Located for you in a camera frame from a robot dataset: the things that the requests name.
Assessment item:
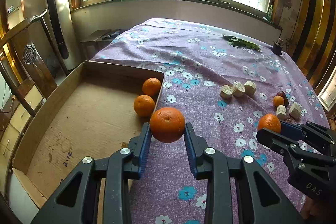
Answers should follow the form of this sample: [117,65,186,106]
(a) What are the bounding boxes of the white yam piece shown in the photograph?
[220,85,234,99]
[244,81,256,97]
[232,82,245,97]
[276,105,286,121]
[289,102,301,119]

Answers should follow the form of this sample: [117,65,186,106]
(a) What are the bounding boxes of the dark red jujube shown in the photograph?
[285,115,294,124]
[276,91,289,107]

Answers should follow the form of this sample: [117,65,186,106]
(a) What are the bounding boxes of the orange tangerine large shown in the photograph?
[133,95,155,117]

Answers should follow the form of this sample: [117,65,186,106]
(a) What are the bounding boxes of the small orange tangerine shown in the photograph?
[273,95,285,107]

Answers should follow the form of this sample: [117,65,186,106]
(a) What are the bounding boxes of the purple floral tablecloth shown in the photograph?
[94,19,328,223]

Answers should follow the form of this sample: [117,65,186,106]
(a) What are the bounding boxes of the cardboard box tray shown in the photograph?
[13,61,164,207]

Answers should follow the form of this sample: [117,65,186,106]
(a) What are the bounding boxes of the small dark jar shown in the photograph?
[272,38,284,56]

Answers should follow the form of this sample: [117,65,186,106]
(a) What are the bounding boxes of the wooden drawer cabinet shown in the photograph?
[1,85,43,161]

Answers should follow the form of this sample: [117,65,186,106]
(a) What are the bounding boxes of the green leafy vegetable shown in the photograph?
[223,35,261,52]

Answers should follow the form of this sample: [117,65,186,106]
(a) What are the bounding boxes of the green bottle on sill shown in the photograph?
[268,5,273,22]

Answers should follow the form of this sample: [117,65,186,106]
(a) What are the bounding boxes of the dark low side table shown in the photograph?
[79,29,125,60]

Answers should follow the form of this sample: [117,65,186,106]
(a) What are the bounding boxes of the wooden chair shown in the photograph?
[0,9,72,117]

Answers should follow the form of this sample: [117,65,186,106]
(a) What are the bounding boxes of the standing air conditioner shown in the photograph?
[45,0,81,71]

